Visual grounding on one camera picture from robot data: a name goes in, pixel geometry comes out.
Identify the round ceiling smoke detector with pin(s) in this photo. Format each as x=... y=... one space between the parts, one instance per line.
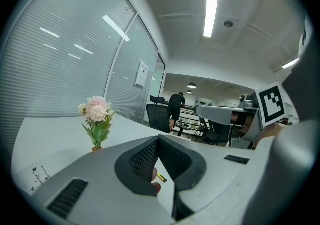
x=228 y=24

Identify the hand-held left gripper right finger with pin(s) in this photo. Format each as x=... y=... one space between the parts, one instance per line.
x=190 y=164

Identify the person's left hand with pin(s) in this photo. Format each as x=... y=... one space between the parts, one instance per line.
x=156 y=187

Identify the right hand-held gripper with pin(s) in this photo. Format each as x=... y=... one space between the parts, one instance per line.
x=215 y=115

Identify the person's right forearm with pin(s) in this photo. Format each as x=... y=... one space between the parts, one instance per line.
x=270 y=130

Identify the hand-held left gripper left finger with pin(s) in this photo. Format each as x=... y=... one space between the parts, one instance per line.
x=100 y=174

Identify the pink flower bouquet in pot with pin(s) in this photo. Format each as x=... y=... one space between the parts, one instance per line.
x=96 y=116

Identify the black mesh office chair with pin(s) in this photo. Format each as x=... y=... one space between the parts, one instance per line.
x=158 y=117

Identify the person's grey garment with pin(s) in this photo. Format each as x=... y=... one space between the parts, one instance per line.
x=290 y=164

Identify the white paper notice on glass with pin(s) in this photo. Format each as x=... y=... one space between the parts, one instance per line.
x=142 y=73

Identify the yellow utility knife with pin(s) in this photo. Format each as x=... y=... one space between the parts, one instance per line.
x=162 y=177

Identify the grey gripper camera box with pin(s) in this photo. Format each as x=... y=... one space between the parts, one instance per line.
x=246 y=101

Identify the long ceiling light panel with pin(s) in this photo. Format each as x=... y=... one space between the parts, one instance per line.
x=211 y=11
x=291 y=63

